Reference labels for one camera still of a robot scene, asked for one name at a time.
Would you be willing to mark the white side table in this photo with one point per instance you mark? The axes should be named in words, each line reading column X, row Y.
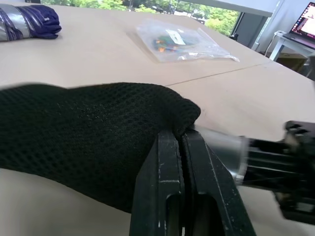
column 286, row 45

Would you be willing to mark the purple and grey folded cloth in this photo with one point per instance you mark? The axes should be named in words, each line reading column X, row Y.
column 27, row 20

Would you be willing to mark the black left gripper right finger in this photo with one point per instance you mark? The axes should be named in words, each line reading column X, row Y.
column 209, row 196

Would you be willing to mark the brown cardboard box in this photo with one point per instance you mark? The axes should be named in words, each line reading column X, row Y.
column 290, row 60

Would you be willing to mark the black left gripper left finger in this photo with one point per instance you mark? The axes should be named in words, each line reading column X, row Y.
column 157, row 186

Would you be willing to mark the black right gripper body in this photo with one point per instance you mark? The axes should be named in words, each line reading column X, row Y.
column 299, row 172

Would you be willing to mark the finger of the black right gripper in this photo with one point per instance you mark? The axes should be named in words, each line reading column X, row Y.
column 263, row 178
column 267, row 147

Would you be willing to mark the open laptop computer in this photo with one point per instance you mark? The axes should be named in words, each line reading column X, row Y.
column 301, row 27

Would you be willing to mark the clear plastic bag with colourful parts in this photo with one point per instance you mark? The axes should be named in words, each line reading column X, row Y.
column 177, row 41

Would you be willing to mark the silver metal cup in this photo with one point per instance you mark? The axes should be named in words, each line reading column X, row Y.
column 222, row 150

